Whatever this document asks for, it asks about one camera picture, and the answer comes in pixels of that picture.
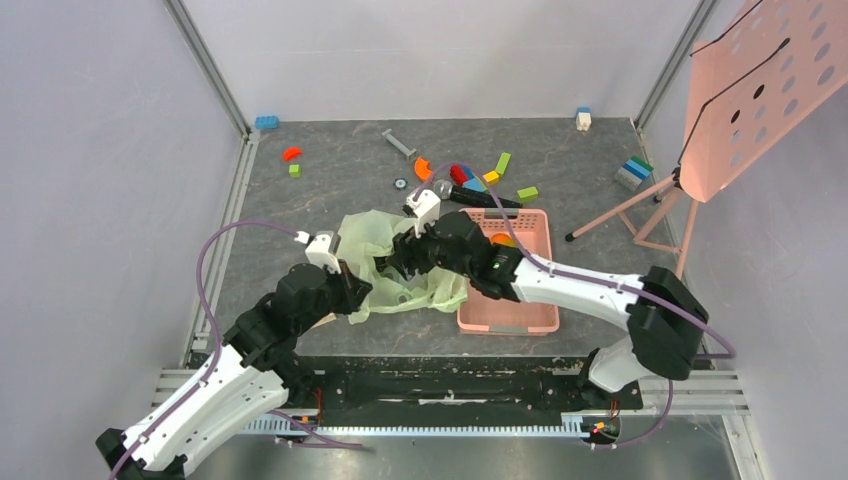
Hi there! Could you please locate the pink music stand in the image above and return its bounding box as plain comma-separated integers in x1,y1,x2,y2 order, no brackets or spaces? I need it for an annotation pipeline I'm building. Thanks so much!
565,0,847,275

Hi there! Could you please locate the red arch block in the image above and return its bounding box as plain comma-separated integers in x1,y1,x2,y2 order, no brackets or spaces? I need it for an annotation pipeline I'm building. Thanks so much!
281,146,302,162

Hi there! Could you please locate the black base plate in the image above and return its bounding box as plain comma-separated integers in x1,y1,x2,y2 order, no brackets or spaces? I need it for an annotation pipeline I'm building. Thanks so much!
271,353,644,412

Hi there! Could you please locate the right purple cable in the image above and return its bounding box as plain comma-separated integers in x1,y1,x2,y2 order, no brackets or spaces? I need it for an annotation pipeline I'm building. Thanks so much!
410,162,738,450

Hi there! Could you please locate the purple cable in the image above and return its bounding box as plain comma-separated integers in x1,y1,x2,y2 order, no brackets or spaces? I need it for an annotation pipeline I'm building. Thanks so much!
410,162,738,450
109,220,366,480

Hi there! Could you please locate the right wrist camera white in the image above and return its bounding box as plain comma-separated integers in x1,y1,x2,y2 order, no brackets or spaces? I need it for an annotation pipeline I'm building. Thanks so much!
402,189,441,238

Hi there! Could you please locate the pink plastic basket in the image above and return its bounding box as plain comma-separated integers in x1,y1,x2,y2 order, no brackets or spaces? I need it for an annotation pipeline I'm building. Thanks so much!
457,208,560,336

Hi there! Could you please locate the fake mango green orange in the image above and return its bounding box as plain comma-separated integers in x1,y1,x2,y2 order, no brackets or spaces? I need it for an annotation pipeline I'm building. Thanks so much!
489,232,517,248

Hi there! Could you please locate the orange curved track piece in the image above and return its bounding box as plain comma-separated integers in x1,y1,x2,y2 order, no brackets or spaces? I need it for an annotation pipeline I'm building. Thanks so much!
413,157,433,182

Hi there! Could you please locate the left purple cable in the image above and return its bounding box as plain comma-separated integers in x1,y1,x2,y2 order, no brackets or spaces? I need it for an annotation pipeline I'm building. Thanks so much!
109,220,366,480

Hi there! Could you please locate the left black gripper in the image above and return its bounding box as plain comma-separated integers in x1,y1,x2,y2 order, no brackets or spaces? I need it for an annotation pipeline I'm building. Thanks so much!
296,259,373,334

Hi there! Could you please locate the long green block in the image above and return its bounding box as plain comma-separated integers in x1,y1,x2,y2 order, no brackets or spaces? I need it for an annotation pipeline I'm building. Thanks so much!
495,152,511,176

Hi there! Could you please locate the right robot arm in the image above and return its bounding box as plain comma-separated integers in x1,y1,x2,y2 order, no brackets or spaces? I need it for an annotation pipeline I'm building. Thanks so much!
375,211,709,408

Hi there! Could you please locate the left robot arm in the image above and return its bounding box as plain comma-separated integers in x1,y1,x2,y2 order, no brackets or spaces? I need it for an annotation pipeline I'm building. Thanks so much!
96,263,373,479

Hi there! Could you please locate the red blue brick stack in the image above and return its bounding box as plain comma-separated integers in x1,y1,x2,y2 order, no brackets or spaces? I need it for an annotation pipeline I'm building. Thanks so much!
449,164,486,192

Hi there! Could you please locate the green avocado plastic bag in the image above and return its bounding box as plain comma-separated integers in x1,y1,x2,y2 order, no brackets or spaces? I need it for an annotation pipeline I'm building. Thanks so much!
336,209,469,326

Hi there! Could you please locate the grey blue green brick stack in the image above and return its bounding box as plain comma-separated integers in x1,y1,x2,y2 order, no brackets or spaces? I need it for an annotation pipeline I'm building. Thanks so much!
614,156,654,191

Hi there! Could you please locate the blue brick at wall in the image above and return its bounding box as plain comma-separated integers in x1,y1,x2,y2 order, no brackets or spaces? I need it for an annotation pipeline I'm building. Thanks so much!
254,115,280,131

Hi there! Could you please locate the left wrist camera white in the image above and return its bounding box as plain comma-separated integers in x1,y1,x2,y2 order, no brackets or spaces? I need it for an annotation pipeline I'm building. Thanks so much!
295,231,341,274

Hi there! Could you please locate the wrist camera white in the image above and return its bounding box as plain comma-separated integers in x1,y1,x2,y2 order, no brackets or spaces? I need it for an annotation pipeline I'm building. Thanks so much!
402,189,441,238
295,231,341,274

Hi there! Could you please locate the short green block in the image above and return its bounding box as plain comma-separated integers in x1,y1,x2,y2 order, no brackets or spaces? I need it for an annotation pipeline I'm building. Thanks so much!
516,186,539,203

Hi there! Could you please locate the white blue small brick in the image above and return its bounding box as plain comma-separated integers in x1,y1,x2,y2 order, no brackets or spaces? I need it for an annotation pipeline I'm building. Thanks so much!
575,107,592,132

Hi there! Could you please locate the black microphone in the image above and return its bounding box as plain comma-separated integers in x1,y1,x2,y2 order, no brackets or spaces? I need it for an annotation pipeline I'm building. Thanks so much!
432,180,523,209

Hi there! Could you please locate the yellow small block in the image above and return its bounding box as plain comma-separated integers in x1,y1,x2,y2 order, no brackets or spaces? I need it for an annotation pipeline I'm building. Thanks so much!
483,170,501,185

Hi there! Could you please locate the white large brick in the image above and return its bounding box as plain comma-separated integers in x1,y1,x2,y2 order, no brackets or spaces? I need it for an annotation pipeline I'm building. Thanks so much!
314,314,337,328

